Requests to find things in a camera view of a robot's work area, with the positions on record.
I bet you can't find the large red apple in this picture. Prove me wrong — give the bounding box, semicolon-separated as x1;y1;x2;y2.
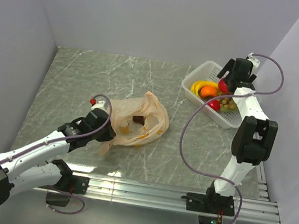
218;79;230;95

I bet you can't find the bunch of brown longans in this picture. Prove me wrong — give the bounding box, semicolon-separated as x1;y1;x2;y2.
216;97;238;113

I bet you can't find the orange tangerine with leaf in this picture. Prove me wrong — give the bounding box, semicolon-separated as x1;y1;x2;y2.
199;85;218;99

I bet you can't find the yellow banana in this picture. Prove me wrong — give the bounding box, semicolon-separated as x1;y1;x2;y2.
190;80;219;97

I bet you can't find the peach plastic bag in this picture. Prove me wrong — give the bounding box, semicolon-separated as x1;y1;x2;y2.
99;92;170;155

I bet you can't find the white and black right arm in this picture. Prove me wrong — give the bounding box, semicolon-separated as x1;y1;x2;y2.
203;58;278;216

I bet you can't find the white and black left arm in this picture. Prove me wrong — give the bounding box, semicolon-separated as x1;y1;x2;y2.
0;108;115;205

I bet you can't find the small dark red fruit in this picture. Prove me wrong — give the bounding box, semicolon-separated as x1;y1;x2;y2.
132;115;145;126

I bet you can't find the white perforated plastic basket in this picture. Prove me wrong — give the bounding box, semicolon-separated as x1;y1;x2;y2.
175;57;268;135

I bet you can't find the black left controller box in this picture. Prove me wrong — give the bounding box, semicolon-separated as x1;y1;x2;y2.
45;189;71;208

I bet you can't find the right controller board with led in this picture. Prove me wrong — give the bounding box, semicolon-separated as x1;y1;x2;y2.
198;216;223;224

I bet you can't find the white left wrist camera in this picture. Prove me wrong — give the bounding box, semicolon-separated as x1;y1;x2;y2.
90;98;110;113

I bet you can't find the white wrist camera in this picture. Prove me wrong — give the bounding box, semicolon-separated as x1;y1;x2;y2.
90;98;110;113
246;53;260;68

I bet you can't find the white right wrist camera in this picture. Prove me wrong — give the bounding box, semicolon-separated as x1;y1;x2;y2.
246;53;260;68

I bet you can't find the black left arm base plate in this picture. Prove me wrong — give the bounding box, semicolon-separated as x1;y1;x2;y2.
41;175;90;195

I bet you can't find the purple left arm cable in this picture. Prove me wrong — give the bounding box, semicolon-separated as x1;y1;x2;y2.
0;78;115;224

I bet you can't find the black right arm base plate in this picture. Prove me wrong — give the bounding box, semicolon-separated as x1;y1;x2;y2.
181;192;235;217

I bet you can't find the aluminium table edge rail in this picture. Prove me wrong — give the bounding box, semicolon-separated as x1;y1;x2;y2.
73;171;281;224

